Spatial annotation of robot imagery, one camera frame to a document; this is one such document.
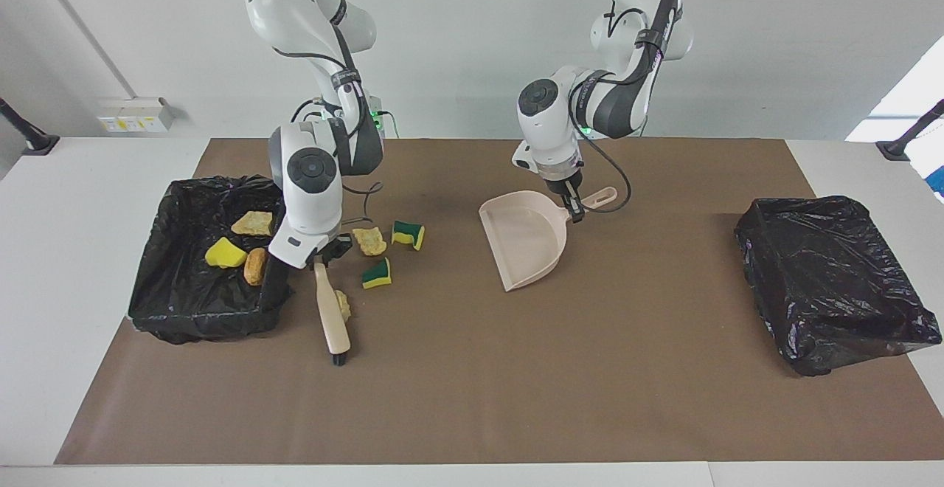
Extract brown oval cork sponge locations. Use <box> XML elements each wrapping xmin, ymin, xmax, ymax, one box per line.
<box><xmin>243</xmin><ymin>246</ymin><xmax>268</xmax><ymax>287</ymax></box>

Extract black stand pole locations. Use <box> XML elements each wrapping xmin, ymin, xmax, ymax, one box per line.
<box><xmin>0</xmin><ymin>97</ymin><xmax>60</xmax><ymax>156</ymax></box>
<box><xmin>875</xmin><ymin>99</ymin><xmax>944</xmax><ymax>162</ymax></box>

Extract green yellow notched sponge piece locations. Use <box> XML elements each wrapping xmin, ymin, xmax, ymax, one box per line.
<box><xmin>390</xmin><ymin>219</ymin><xmax>427</xmax><ymax>252</ymax></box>

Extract black right base cable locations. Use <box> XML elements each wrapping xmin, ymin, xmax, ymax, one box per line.
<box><xmin>291</xmin><ymin>97</ymin><xmax>401</xmax><ymax>139</ymax></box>

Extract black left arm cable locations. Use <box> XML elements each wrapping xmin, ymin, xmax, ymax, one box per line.
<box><xmin>581</xmin><ymin>0</ymin><xmax>633</xmax><ymax>215</ymax></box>

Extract white wall cable conduit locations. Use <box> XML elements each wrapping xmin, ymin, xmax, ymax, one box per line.
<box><xmin>28</xmin><ymin>0</ymin><xmax>139</xmax><ymax>101</ymax></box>

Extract black bag lined bin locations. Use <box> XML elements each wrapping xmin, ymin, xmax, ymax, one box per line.
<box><xmin>128</xmin><ymin>174</ymin><xmax>298</xmax><ymax>345</ymax></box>
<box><xmin>734</xmin><ymin>195</ymin><xmax>943</xmax><ymax>378</ymax></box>

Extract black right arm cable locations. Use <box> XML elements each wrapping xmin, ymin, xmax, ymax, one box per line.
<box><xmin>273</xmin><ymin>28</ymin><xmax>386</xmax><ymax>231</ymax></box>

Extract beige plastic dustpan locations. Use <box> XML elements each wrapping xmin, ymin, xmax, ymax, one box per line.
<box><xmin>478</xmin><ymin>186</ymin><xmax>619</xmax><ymax>293</ymax></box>

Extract brown paper table mat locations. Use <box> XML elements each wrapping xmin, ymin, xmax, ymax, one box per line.
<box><xmin>55</xmin><ymin>138</ymin><xmax>944</xmax><ymax>466</ymax></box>

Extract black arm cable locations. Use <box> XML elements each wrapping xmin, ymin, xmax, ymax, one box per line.
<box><xmin>581</xmin><ymin>0</ymin><xmax>633</xmax><ymax>215</ymax></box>
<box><xmin>273</xmin><ymin>28</ymin><xmax>386</xmax><ymax>231</ymax></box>

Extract white panel blue edge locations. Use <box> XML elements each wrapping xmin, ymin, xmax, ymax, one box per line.
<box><xmin>905</xmin><ymin>129</ymin><xmax>944</xmax><ymax>204</ymax></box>

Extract beige hand brush black bristles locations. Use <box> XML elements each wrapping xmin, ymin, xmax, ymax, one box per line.
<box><xmin>313</xmin><ymin>259</ymin><xmax>353</xmax><ymax>367</ymax></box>

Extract white wall power socket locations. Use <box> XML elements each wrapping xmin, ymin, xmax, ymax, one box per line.
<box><xmin>97</xmin><ymin>97</ymin><xmax>175</xmax><ymax>134</ymax></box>

